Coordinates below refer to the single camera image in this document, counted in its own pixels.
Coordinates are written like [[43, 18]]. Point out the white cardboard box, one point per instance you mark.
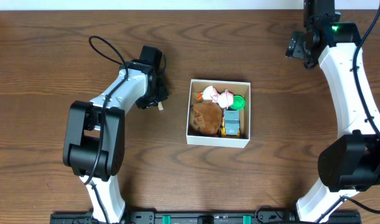
[[239, 88]]

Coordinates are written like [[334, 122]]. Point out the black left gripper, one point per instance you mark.
[[158, 94]]

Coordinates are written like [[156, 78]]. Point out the wooden pig rattle drum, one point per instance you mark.
[[160, 106]]

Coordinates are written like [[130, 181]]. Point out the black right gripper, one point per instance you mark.
[[296, 47]]

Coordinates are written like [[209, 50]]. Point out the yellow grey toy truck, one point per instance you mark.
[[230, 125]]

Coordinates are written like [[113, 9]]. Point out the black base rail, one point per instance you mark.
[[262, 216]]

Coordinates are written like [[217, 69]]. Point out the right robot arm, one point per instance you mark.
[[351, 164]]

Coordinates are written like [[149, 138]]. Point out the pink white pig figurine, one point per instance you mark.
[[224, 99]]

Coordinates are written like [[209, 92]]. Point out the brown plush toy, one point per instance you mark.
[[205, 118]]

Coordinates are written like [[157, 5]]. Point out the green round toy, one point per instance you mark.
[[238, 103]]

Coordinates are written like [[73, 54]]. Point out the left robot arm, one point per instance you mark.
[[94, 140]]

